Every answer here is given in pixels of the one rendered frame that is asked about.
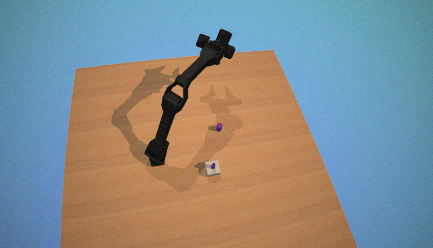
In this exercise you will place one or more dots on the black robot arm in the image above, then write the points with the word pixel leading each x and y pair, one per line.
pixel 173 103

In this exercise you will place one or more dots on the cream white block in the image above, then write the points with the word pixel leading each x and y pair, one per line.
pixel 212 172

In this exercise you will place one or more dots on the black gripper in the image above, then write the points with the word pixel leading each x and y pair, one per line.
pixel 203 39

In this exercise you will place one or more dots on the purple marker cap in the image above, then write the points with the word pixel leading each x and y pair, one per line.
pixel 219 127

